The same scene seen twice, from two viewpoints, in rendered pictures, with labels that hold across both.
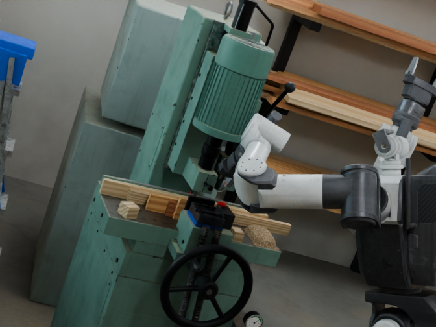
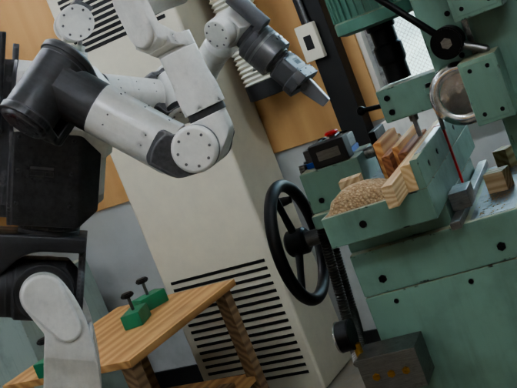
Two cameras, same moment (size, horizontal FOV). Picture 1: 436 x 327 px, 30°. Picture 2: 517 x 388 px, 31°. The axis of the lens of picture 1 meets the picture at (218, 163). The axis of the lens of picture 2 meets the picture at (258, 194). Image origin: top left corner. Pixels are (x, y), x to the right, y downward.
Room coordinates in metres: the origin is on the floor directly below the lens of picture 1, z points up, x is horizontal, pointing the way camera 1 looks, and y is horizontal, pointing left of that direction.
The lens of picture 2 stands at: (3.72, -1.56, 1.22)
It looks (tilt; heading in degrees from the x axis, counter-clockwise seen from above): 8 degrees down; 136
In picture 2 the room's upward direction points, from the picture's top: 21 degrees counter-clockwise
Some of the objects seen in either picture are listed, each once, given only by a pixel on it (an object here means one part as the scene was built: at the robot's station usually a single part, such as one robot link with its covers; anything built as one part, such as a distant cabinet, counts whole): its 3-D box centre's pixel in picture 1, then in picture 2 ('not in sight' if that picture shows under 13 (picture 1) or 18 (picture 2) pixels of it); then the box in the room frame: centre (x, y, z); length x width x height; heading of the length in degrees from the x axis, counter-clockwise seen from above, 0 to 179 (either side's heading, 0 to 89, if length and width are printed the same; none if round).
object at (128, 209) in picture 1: (128, 209); not in sight; (2.36, 0.21, 0.92); 0.05 x 0.04 x 0.04; 49
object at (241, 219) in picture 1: (211, 213); (418, 158); (2.60, -0.04, 0.92); 0.60 x 0.02 x 0.04; 113
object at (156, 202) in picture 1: (182, 208); (409, 147); (2.52, 0.06, 0.93); 0.24 x 0.01 x 0.06; 113
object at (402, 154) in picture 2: not in sight; (415, 150); (2.55, 0.03, 0.92); 0.23 x 0.02 x 0.04; 113
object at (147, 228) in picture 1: (191, 235); (386, 185); (2.47, 0.00, 0.87); 0.61 x 0.30 x 0.06; 113
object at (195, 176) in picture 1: (199, 177); (416, 98); (2.59, 0.04, 1.03); 0.14 x 0.07 x 0.09; 23
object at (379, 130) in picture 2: (200, 214); (369, 152); (2.46, 0.00, 0.95); 0.09 x 0.07 x 0.09; 113
